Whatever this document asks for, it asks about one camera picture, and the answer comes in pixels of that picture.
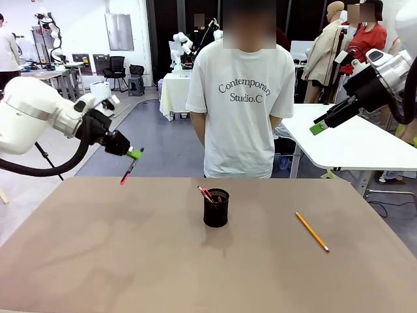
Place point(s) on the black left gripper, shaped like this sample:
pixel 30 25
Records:
pixel 115 143

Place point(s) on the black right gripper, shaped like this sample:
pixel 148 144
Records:
pixel 368 93

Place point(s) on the red translucent pen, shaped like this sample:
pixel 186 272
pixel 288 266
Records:
pixel 206 194

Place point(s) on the yellow pencil with eraser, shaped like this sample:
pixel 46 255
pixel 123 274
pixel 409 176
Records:
pixel 312 232

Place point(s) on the person's left forearm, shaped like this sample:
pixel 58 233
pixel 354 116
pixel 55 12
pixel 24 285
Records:
pixel 275 122

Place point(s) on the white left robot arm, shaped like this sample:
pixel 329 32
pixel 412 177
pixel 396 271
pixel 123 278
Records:
pixel 29 124

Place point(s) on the person's right forearm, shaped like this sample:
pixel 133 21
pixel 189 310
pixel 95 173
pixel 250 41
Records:
pixel 198 127

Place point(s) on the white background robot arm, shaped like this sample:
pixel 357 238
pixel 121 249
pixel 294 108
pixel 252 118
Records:
pixel 177 52

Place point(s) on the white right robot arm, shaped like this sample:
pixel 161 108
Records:
pixel 391 65

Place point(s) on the black mesh pen holder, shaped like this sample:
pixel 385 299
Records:
pixel 215 213

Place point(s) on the white table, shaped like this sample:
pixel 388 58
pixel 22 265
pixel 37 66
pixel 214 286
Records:
pixel 352 146

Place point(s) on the table with cream cloth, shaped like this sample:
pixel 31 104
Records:
pixel 174 94

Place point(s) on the mannequin in beige coat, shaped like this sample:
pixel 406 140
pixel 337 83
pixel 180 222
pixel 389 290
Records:
pixel 324 52

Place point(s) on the black plastic stool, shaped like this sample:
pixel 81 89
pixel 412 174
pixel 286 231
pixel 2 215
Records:
pixel 136 80

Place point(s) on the white box device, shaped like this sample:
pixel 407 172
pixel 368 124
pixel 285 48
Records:
pixel 99 88

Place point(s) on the person in white t-shirt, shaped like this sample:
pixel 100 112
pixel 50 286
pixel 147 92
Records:
pixel 239 130

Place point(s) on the black office chair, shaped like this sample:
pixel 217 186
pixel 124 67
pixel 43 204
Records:
pixel 114 70

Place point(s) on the black tripod stand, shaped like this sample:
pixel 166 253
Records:
pixel 49 159

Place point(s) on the person in red shirt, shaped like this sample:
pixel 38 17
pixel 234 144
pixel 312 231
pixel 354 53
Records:
pixel 369 39

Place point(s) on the grey workbench desk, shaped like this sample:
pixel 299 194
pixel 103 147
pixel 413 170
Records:
pixel 55 75

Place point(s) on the white robot on black stand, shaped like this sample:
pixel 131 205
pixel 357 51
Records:
pixel 53 39

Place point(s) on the person in white jacket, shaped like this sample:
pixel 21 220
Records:
pixel 8 52

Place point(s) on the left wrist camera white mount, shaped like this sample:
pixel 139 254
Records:
pixel 109 101

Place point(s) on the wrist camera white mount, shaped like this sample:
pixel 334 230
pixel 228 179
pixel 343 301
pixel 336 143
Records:
pixel 109 101
pixel 341 57

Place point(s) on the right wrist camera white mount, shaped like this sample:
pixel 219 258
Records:
pixel 341 57

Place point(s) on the grey wall panel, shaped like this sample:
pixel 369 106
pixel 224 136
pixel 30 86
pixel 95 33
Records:
pixel 119 32

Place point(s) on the cream wooden stool frame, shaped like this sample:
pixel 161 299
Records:
pixel 4 195

